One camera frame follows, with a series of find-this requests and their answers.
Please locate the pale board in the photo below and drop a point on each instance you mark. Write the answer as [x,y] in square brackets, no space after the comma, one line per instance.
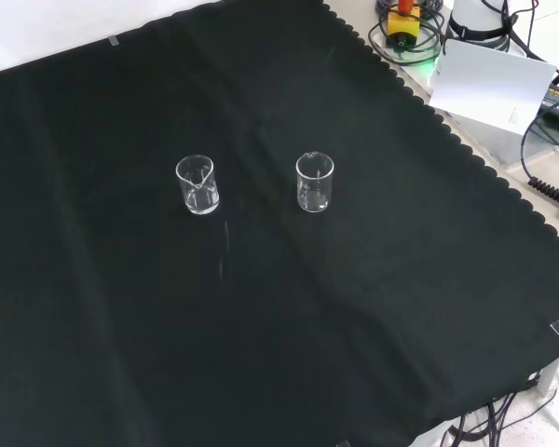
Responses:
[489,86]

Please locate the clear glass beaker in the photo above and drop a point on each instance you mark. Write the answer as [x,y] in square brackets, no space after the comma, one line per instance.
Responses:
[313,201]
[200,205]

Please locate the black cloth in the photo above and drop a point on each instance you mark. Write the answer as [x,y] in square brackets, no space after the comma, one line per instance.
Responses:
[279,326]

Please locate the white metal bracket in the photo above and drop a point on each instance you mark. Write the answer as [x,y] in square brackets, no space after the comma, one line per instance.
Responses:
[552,372]

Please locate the yellow stop button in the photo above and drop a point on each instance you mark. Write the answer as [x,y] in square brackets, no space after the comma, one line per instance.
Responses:
[403,25]

